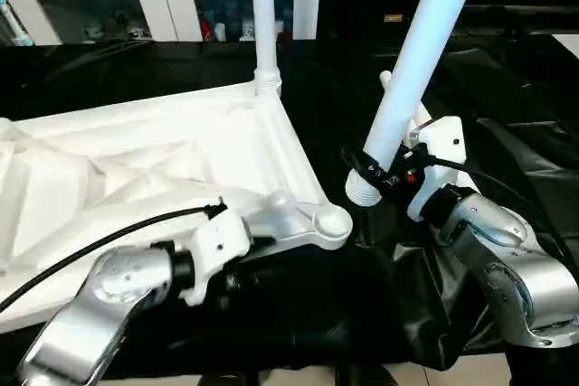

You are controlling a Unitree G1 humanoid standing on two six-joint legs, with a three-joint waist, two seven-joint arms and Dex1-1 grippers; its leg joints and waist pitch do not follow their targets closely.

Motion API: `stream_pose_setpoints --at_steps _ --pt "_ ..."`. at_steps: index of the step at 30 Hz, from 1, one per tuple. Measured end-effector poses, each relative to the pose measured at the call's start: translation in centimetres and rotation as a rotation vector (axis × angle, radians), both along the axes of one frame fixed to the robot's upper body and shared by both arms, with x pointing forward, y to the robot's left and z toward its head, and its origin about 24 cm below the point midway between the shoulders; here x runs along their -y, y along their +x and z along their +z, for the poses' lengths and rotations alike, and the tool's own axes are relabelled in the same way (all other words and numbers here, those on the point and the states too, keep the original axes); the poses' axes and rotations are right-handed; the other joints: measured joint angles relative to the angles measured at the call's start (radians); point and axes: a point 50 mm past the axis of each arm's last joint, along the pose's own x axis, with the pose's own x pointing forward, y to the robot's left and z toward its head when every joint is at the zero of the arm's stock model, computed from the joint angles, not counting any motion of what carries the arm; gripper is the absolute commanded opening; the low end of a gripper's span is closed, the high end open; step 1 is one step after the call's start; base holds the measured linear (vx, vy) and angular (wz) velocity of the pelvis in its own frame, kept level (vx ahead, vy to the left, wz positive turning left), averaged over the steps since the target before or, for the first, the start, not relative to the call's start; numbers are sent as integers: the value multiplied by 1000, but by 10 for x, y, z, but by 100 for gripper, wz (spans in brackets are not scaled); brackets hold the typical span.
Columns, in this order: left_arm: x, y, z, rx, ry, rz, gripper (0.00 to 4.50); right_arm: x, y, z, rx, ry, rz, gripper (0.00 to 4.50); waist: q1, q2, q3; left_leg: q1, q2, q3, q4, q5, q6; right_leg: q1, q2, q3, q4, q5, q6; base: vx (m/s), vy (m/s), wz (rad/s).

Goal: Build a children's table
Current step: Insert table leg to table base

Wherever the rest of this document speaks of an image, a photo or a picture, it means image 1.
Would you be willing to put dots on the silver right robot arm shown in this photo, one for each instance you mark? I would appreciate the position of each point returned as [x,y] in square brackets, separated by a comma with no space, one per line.
[516,268]

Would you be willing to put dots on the white plastic table leg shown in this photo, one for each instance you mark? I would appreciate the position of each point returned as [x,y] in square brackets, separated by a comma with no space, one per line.
[384,79]
[416,61]
[263,15]

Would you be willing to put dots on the white flat board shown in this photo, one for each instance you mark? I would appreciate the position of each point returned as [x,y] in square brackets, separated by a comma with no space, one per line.
[572,42]

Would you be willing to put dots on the black plastic mat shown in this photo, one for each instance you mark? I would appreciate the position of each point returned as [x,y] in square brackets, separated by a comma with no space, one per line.
[317,314]

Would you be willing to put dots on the white plastic table top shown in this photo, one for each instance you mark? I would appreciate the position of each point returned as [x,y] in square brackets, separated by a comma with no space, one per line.
[136,169]

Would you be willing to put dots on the red bottle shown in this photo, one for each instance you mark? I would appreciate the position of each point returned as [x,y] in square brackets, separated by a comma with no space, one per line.
[204,32]

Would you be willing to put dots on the small yellow tag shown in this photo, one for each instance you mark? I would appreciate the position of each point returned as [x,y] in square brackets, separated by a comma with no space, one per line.
[392,17]

